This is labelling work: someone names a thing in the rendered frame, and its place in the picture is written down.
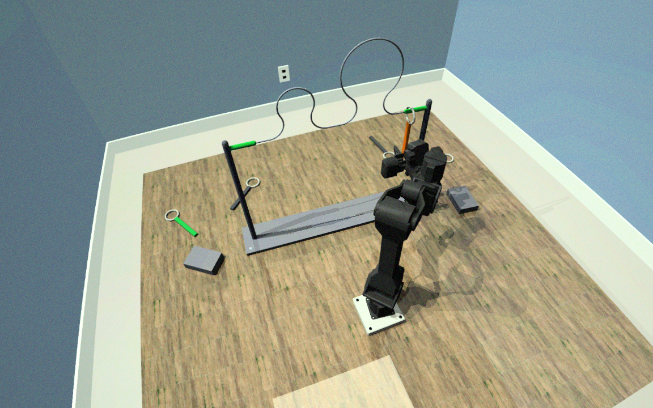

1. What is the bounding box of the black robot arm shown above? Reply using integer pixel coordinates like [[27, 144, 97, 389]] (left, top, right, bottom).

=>
[[362, 139, 447, 320]]

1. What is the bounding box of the white loop with green handle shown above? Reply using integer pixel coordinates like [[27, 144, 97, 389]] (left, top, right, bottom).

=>
[[165, 210, 198, 237]]

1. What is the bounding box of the orange handle with grey metal ring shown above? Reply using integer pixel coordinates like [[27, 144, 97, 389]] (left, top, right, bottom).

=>
[[402, 105, 415, 153]]

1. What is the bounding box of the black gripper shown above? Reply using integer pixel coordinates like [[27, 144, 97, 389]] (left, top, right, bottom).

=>
[[381, 146, 443, 179]]

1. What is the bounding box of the white loop with grey handle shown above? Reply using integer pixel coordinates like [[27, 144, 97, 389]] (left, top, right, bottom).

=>
[[369, 136, 395, 158], [230, 177, 260, 210]]

